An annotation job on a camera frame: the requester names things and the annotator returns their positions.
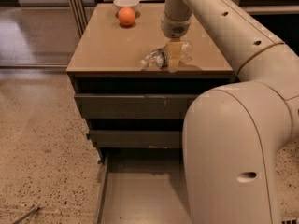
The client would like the grey middle drawer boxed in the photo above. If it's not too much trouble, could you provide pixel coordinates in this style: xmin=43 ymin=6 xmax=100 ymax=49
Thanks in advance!
xmin=88 ymin=130 xmax=181 ymax=148

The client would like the thin metal rod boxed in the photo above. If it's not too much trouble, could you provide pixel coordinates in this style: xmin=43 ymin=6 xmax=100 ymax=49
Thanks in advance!
xmin=12 ymin=206 xmax=40 ymax=224

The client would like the white plastic cup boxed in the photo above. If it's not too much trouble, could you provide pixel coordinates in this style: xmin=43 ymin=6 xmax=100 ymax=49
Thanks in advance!
xmin=113 ymin=0 xmax=140 ymax=12

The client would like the brown drawer cabinet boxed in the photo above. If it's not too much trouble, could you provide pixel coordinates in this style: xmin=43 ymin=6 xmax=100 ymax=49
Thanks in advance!
xmin=67 ymin=4 xmax=235 ymax=158

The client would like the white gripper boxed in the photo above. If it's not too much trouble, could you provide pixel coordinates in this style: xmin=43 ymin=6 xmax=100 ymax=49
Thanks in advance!
xmin=161 ymin=13 xmax=192 ymax=72

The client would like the grey open bottom drawer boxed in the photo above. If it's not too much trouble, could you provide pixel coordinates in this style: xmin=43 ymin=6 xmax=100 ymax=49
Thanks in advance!
xmin=94 ymin=155 xmax=192 ymax=224

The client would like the clear plastic water bottle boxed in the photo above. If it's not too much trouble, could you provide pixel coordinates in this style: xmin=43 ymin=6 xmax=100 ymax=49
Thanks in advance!
xmin=140 ymin=41 xmax=192 ymax=70

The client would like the grey floor vent grille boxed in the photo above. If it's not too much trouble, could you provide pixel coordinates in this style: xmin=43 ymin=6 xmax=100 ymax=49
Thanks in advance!
xmin=281 ymin=217 xmax=299 ymax=224

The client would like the grey top drawer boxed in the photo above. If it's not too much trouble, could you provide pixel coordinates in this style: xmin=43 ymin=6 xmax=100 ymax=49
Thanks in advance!
xmin=75 ymin=94 xmax=196 ymax=119

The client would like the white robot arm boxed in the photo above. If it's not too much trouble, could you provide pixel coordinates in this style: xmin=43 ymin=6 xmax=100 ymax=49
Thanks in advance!
xmin=162 ymin=0 xmax=299 ymax=224

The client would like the orange ball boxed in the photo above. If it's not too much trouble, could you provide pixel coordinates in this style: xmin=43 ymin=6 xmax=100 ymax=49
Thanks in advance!
xmin=118 ymin=7 xmax=135 ymax=26

